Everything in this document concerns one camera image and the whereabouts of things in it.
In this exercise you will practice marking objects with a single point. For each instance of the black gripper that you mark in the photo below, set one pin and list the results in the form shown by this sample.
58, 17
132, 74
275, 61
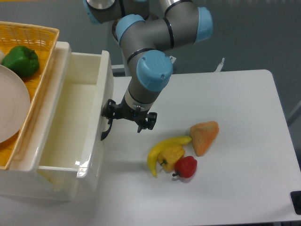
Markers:
140, 116

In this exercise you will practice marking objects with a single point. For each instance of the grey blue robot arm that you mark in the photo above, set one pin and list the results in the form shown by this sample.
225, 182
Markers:
143, 42

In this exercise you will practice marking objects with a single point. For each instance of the white drawer cabinet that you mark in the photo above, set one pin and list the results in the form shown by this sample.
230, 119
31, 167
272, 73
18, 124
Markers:
22, 179

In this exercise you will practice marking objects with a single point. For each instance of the yellow banana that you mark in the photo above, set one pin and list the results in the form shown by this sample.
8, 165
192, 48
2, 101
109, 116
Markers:
162, 145

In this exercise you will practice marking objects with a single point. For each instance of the yellow bell pepper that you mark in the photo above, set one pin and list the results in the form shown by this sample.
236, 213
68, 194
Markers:
170, 156

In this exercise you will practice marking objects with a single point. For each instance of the orange triangular bread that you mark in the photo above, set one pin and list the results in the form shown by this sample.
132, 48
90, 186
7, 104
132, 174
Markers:
203, 135

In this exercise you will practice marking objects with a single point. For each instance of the red bell pepper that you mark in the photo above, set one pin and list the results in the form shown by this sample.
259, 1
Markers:
185, 167

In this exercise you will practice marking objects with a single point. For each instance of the yellow woven basket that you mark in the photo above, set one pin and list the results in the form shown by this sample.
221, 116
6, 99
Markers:
42, 40

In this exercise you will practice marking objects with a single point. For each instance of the beige plate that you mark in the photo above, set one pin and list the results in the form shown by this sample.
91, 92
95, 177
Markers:
14, 103

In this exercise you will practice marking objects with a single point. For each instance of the green bell pepper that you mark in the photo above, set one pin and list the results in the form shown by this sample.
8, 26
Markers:
22, 60

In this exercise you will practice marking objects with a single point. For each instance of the black object at table edge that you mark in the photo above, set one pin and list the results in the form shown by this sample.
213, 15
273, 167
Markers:
296, 200

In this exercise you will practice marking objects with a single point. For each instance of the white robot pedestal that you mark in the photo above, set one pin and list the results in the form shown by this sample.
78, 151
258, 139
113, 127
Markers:
113, 29

